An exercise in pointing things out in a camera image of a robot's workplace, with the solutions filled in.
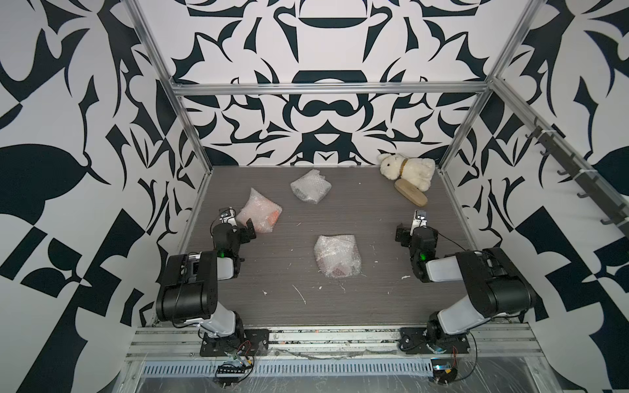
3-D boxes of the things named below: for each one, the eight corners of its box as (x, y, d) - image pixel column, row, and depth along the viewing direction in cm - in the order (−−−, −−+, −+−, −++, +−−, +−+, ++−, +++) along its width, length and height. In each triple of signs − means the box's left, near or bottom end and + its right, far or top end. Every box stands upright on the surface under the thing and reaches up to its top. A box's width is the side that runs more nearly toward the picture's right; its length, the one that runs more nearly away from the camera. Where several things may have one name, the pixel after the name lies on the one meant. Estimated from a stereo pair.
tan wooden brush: (421, 208, 107) (423, 204, 104) (391, 187, 114) (392, 183, 112) (429, 201, 110) (431, 196, 107) (399, 181, 117) (401, 176, 115)
